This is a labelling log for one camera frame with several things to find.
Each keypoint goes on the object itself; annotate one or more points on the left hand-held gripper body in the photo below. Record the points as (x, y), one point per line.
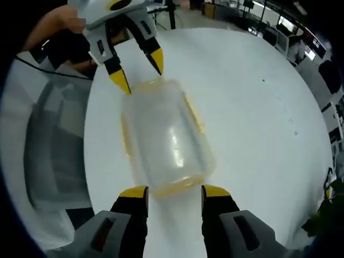
(107, 10)

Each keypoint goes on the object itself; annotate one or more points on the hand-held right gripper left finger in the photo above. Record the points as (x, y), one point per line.
(126, 223)

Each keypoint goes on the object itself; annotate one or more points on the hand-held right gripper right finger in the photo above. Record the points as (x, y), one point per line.
(233, 225)

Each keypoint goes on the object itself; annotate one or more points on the clear container with plastic buckle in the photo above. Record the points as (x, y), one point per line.
(166, 139)

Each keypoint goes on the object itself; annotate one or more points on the white standing desk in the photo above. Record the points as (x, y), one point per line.
(171, 13)

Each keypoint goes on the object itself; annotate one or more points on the person's black shirt torso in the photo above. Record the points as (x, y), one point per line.
(67, 48)

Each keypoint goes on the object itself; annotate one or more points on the green potted plant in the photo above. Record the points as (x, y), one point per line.
(328, 209)

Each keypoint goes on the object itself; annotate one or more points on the grey office chair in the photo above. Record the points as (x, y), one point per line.
(56, 150)

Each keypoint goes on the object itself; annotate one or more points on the small penguin toy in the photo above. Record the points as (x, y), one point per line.
(329, 182)

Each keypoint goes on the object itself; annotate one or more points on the black office chair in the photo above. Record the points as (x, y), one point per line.
(330, 76)

